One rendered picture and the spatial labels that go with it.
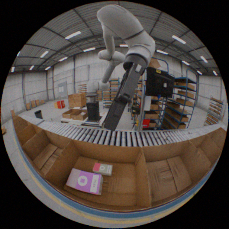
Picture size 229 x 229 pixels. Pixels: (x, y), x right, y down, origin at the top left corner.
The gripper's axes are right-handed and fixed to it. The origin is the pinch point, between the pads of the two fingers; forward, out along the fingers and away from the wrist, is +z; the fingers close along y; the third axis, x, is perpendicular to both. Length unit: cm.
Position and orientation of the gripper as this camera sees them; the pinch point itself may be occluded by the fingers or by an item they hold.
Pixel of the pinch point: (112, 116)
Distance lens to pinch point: 20.0
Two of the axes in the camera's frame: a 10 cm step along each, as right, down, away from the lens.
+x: -9.1, -3.9, -1.7
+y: -1.4, -1.0, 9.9
